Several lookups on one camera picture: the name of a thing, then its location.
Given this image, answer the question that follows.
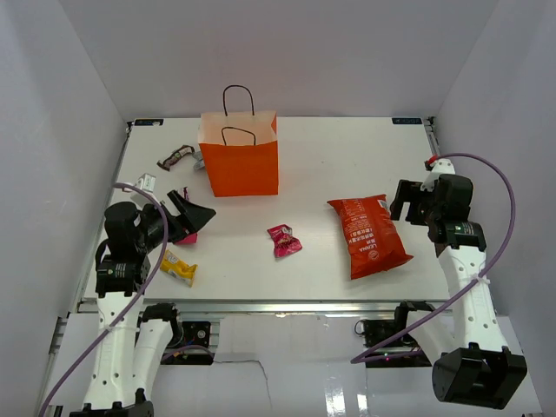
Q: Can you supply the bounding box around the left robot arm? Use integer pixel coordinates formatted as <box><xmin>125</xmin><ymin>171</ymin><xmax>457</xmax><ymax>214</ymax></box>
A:
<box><xmin>76</xmin><ymin>190</ymin><xmax>216</xmax><ymax>416</ymax></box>

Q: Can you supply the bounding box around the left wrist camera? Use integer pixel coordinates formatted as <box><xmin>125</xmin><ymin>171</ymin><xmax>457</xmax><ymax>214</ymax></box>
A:
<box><xmin>122</xmin><ymin>173</ymin><xmax>158</xmax><ymax>207</ymax></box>

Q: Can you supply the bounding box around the orange paper bag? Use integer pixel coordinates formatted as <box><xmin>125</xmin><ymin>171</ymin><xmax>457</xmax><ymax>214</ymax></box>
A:
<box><xmin>198</xmin><ymin>84</ymin><xmax>280</xmax><ymax>197</ymax></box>

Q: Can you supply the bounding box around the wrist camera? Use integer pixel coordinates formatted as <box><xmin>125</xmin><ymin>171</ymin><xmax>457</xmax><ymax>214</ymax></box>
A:
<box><xmin>122</xmin><ymin>173</ymin><xmax>158</xmax><ymax>207</ymax></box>
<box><xmin>420</xmin><ymin>156</ymin><xmax>455</xmax><ymax>192</ymax></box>

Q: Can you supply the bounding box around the pink snack packet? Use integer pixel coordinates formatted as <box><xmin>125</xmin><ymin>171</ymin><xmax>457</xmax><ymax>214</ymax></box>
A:
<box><xmin>174</xmin><ymin>233</ymin><xmax>197</xmax><ymax>246</ymax></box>

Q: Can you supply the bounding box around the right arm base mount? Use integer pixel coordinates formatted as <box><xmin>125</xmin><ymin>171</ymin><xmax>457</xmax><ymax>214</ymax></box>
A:
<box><xmin>354</xmin><ymin>319</ymin><xmax>431</xmax><ymax>368</ymax></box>

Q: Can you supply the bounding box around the large red chips bag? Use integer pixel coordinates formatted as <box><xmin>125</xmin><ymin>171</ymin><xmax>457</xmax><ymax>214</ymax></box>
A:
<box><xmin>328</xmin><ymin>194</ymin><xmax>413</xmax><ymax>280</ymax></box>

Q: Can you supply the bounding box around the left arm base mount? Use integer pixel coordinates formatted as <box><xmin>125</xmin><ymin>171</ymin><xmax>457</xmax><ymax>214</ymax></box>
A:
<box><xmin>168</xmin><ymin>321</ymin><xmax>212</xmax><ymax>349</ymax></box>

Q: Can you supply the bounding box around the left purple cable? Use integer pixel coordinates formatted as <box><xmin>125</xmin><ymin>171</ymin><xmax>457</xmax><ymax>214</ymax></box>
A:
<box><xmin>36</xmin><ymin>182</ymin><xmax>214</xmax><ymax>417</ymax></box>

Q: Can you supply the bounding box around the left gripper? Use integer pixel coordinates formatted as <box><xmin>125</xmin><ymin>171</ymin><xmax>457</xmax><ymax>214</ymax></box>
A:
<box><xmin>135</xmin><ymin>189</ymin><xmax>215</xmax><ymax>252</ymax></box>

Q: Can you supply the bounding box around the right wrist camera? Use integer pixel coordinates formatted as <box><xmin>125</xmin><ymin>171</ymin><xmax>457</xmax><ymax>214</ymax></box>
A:
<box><xmin>420</xmin><ymin>156</ymin><xmax>455</xmax><ymax>192</ymax></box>

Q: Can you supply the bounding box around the silver clear snack packet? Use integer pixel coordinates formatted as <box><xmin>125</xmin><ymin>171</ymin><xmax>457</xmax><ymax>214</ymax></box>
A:
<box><xmin>192</xmin><ymin>151</ymin><xmax>205</xmax><ymax>171</ymax></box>

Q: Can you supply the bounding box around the crimson snack packet with battery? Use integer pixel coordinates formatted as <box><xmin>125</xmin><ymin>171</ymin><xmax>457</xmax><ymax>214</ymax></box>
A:
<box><xmin>267</xmin><ymin>224</ymin><xmax>302</xmax><ymax>259</ymax></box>

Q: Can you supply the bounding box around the brown candy bar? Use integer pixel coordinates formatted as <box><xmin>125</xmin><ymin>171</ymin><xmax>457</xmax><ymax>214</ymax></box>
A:
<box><xmin>156</xmin><ymin>145</ymin><xmax>195</xmax><ymax>171</ymax></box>

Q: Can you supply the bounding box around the yellow snack packet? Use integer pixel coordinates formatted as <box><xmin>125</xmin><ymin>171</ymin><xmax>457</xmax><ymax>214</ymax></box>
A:
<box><xmin>160</xmin><ymin>249</ymin><xmax>198</xmax><ymax>288</ymax></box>

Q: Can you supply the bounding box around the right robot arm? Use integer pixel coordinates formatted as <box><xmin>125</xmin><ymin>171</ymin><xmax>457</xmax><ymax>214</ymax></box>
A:
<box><xmin>390</xmin><ymin>174</ymin><xmax>527</xmax><ymax>409</ymax></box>

